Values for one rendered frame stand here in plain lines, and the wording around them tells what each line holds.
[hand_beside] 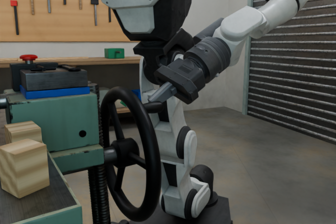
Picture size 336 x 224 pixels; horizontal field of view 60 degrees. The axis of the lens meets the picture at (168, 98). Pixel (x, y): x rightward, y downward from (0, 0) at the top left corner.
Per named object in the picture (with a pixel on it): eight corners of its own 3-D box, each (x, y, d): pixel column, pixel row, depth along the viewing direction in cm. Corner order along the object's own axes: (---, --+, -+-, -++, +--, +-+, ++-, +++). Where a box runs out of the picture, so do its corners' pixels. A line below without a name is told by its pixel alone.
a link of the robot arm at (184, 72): (195, 115, 64) (231, 84, 68) (187, 83, 57) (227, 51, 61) (159, 91, 72) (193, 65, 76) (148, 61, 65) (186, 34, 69)
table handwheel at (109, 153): (105, 153, 82) (151, 245, 62) (27, 169, 72) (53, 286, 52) (119, 62, 67) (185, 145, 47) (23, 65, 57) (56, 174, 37)
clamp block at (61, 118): (100, 144, 51) (98, 94, 49) (14, 161, 44) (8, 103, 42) (77, 124, 63) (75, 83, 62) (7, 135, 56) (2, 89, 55)
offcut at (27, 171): (31, 176, 32) (28, 137, 32) (50, 185, 30) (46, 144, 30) (1, 188, 30) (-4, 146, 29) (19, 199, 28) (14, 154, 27)
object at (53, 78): (90, 93, 50) (88, 61, 49) (18, 100, 44) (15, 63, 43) (70, 84, 61) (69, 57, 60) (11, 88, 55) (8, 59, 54)
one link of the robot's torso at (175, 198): (171, 197, 156) (159, 119, 137) (206, 207, 147) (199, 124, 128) (157, 218, 144) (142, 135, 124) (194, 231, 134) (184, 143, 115)
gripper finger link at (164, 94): (148, 98, 61) (170, 81, 63) (152, 108, 63) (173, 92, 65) (153, 101, 60) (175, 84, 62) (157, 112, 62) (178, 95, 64)
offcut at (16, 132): (34, 146, 42) (31, 120, 41) (43, 156, 38) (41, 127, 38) (6, 152, 40) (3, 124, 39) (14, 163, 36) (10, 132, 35)
